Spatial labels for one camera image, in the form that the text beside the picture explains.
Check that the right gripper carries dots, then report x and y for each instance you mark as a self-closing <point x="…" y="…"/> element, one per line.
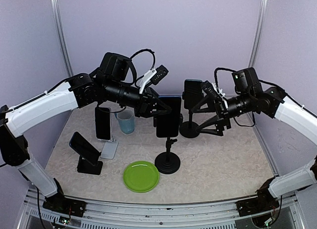
<point x="222" y="114"/>

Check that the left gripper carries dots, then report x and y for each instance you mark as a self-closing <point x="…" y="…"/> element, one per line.
<point x="149" y="97"/>

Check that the short black clamp stand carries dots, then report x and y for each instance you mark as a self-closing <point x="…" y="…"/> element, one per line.
<point x="188" y="128"/>

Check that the black phone white case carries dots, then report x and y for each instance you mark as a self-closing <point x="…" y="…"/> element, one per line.
<point x="103" y="123"/>

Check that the tall black clamp stand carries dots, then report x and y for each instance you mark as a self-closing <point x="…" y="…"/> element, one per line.
<point x="168" y="162"/>

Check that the black phone blue case bottom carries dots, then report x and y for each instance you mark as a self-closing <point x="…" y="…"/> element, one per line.
<point x="87" y="151"/>

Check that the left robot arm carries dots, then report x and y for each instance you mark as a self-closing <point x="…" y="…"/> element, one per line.
<point x="114" y="80"/>

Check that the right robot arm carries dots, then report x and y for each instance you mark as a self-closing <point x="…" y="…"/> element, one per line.
<point x="274" y="102"/>

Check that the white folding phone stand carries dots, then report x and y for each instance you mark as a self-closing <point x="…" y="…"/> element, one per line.
<point x="109" y="149"/>

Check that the black folding phone stand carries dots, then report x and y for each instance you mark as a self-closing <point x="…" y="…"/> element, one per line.
<point x="86" y="168"/>

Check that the light blue mug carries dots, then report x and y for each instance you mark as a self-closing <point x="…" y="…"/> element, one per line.
<point x="126" y="121"/>

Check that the green plate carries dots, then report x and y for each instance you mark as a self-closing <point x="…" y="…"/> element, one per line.
<point x="141" y="176"/>

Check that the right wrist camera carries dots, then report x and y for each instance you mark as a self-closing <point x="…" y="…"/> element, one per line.
<point x="217" y="96"/>

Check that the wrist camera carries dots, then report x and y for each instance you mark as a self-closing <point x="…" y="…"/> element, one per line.
<point x="217" y="96"/>
<point x="152" y="77"/>

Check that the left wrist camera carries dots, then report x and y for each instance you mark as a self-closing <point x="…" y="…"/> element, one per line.
<point x="152" y="77"/>

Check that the right aluminium frame post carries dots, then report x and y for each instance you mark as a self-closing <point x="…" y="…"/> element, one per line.
<point x="258" y="32"/>

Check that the aluminium frame post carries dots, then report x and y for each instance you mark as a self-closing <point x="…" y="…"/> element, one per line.
<point x="258" y="32"/>
<point x="61" y="37"/>

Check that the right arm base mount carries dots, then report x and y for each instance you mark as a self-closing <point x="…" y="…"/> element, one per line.
<point x="255" y="205"/>

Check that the front aluminium rail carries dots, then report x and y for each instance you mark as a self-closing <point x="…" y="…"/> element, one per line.
<point x="207" y="215"/>

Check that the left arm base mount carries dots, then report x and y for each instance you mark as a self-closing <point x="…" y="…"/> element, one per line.
<point x="65" y="205"/>

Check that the left aluminium frame post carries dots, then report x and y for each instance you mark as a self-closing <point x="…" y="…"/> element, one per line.
<point x="61" y="37"/>

